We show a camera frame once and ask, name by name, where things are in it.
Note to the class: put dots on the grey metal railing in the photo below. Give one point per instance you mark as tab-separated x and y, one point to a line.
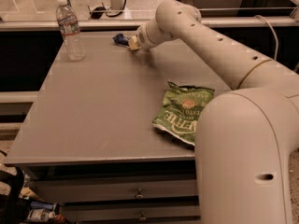
21	15

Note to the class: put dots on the grey drawer cabinet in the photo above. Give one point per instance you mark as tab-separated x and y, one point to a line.
88	143

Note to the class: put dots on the green kettle chips bag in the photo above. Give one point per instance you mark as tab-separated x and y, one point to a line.
181	109

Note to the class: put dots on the clutter items on floor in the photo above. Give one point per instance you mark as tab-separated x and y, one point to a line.
41	212

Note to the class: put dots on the drawer knob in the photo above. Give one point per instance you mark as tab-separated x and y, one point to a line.
142	217
139	195

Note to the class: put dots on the lower drawer knob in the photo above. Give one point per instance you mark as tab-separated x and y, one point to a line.
142	217

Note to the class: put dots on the upper drawer knob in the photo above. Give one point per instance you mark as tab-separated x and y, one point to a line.
139	195

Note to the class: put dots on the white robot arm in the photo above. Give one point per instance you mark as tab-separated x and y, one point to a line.
245	136

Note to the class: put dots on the black bag on floor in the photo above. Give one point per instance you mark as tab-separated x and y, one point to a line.
13	209

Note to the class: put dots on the dark blue rxbar wrapper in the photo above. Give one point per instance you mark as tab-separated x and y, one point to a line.
121	40

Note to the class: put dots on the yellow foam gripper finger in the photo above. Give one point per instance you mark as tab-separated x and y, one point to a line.
133	43

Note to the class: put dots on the clear plastic water bottle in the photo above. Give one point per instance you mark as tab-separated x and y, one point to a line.
69	28

